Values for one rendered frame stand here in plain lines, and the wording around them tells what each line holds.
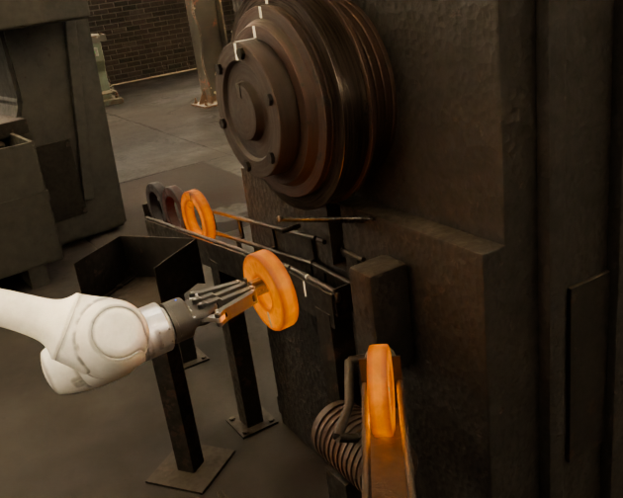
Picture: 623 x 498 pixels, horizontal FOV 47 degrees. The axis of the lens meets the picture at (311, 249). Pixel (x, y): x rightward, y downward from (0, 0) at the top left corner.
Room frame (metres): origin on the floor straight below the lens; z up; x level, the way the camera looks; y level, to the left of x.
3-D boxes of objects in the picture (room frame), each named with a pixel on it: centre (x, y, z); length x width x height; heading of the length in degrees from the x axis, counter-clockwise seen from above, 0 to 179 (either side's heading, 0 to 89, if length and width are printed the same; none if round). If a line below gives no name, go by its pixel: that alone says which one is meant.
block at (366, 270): (1.35, -0.13, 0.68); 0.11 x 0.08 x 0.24; 119
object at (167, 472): (1.84, 0.47, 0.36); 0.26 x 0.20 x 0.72; 64
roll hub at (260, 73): (1.50, 0.08, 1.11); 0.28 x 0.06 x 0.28; 29
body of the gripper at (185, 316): (1.15, 0.23, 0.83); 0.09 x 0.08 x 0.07; 119
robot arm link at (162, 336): (1.12, 0.29, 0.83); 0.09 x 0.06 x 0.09; 29
